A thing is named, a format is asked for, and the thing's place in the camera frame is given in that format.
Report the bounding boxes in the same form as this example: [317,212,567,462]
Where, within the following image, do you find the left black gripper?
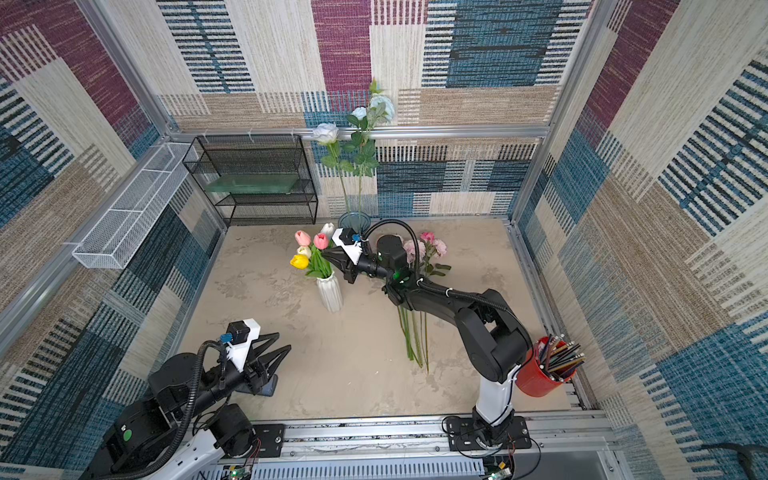
[177,332,291,425]

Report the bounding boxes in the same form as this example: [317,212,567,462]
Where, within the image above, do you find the light pink carnation stem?
[403,240,427,264]

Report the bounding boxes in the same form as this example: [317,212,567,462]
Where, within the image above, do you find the single pink tulip stem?
[397,306,424,368]

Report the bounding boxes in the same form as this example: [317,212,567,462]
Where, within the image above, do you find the hot pink rose stem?
[420,232,436,246]

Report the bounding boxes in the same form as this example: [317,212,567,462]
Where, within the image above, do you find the pink carnation twin stem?
[433,239,447,257]

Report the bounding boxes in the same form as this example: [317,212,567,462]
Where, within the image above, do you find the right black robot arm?
[323,228,532,450]

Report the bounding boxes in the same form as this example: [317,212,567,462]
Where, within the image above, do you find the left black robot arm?
[81,333,291,479]

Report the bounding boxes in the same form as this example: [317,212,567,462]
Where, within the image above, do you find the white ribbed ceramic vase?
[316,274,343,313]

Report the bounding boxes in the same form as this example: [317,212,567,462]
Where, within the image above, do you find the purple blue glass vase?
[338,211,371,234]

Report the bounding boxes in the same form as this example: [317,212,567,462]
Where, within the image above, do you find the tulip bunch pink yellow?
[290,223,335,279]

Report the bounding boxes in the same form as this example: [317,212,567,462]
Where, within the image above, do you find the white rose branch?
[311,78,396,213]

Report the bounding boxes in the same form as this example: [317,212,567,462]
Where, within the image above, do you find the green tray on shelf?
[204,174,299,194]

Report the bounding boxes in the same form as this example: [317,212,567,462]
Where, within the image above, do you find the red cup with pens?
[516,335,586,398]

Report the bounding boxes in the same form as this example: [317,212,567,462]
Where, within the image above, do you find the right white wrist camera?
[332,228,363,265]

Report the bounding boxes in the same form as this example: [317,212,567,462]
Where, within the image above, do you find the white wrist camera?
[332,228,363,265]
[220,318,261,372]

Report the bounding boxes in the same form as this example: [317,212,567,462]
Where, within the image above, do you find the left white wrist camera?
[220,318,261,372]

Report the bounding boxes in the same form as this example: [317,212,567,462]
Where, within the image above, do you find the left black corrugated cable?
[107,340,229,480]

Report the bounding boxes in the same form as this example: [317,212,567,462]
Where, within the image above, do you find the black wire mesh shelf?
[182,134,319,227]

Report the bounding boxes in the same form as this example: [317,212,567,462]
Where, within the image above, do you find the white wire mesh tray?
[72,142,190,270]

